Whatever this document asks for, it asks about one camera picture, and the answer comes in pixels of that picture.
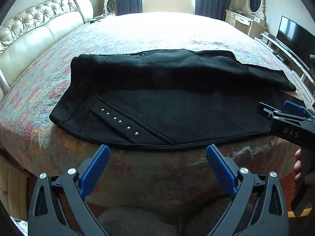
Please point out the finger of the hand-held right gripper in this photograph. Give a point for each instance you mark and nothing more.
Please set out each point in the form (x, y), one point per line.
(292, 107)
(264, 109)

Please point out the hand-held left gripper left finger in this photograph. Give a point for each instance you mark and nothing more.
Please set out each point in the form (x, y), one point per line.
(96, 169)

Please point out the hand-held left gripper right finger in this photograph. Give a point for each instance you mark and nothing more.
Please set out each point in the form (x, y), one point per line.
(221, 169)

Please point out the black pants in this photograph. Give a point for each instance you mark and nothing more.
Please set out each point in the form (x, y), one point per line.
(172, 103)

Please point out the person's right hand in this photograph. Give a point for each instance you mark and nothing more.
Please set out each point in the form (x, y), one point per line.
(298, 164)

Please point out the white television stand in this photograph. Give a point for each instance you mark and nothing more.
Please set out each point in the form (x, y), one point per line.
(278, 49)

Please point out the black television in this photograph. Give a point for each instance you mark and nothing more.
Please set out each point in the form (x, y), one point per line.
(292, 39)

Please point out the wooden nightstand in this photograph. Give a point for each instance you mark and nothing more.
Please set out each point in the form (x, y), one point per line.
(14, 191)

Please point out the cream dressing table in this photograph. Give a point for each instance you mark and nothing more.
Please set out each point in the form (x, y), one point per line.
(240, 21)

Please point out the oval mirror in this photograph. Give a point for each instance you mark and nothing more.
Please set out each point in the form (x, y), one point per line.
(254, 1)

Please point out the floral bedspread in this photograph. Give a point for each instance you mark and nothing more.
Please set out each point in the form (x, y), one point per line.
(160, 34)

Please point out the small dark object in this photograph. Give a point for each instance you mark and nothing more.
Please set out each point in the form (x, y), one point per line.
(94, 21)

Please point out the cream tufted headboard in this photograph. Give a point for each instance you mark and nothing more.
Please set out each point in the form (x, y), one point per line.
(37, 24)

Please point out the white fan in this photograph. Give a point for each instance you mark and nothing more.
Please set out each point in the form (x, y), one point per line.
(109, 6)

